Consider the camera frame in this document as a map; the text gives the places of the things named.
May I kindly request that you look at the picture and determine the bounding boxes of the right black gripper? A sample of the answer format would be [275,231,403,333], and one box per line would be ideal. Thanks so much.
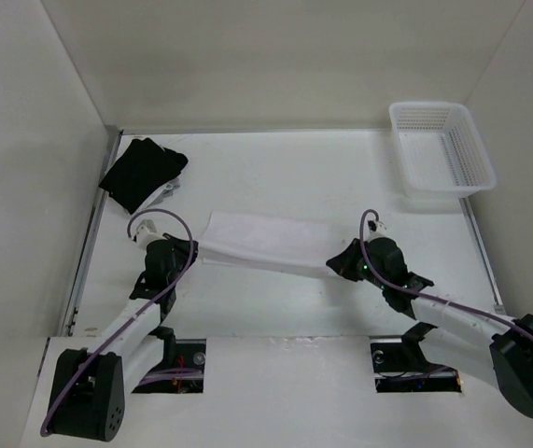
[326,237,388,289]

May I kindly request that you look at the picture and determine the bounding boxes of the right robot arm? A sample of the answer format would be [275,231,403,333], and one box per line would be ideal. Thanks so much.
[326,236,533,419]

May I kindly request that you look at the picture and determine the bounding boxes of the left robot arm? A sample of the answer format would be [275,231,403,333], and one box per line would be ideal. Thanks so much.
[40,233,199,442]

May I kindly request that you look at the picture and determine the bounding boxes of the folded grey white tank top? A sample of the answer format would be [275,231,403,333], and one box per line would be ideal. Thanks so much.
[134,177,180,213]

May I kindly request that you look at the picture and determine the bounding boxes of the folded black tank top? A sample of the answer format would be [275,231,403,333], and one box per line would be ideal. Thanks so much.
[99,138,189,215]

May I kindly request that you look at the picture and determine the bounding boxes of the white plastic basket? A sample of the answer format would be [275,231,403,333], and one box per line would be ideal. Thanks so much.
[388,101,497,200]

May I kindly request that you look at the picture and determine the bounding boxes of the left metal table rail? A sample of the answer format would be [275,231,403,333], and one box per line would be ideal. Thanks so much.
[57,125,122,336]

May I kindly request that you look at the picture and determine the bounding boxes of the metal table rail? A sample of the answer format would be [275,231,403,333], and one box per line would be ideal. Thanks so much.
[459,198,503,308]
[57,125,122,336]

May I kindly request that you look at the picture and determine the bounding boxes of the right metal table rail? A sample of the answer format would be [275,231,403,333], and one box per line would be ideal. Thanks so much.
[459,198,503,308]

